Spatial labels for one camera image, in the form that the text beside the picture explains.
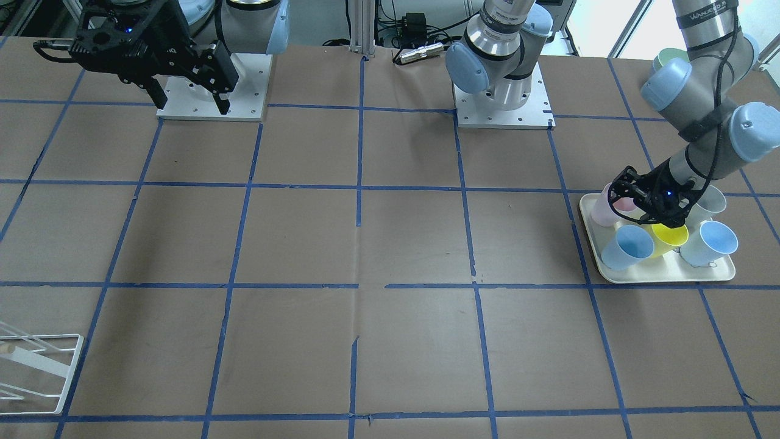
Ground green and blue bowls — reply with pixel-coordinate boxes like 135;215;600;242
650;48;690;76

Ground yellow plastic cup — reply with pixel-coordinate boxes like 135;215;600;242
643;223;690;259

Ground silver cylindrical connector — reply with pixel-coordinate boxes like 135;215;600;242
392;42;445;66

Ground cream plastic tray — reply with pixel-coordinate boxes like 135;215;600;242
579;193;736;284

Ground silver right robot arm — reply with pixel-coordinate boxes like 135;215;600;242
67;1;289;122

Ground grey plastic cup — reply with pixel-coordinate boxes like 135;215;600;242
686;184;727;226

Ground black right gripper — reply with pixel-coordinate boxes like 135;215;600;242
68;1;239;116

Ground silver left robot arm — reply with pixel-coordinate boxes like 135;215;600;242
445;1;778;228

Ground pink plastic cup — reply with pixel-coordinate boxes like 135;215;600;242
590;183;637;227

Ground light blue plastic cup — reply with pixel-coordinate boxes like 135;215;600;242
680;220;739;267

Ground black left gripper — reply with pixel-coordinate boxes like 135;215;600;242
607;165;698;229

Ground cream plastic cup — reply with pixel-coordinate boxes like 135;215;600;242
626;207;647;224

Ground aluminium frame post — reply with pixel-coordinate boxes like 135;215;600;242
347;0;378;59

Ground white wire dish rack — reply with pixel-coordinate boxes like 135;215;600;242
1;322;84;418

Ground black power adapter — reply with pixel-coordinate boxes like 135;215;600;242
399;12;427;35

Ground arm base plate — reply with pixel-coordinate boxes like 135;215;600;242
156;53;275;123
452;63;556;130

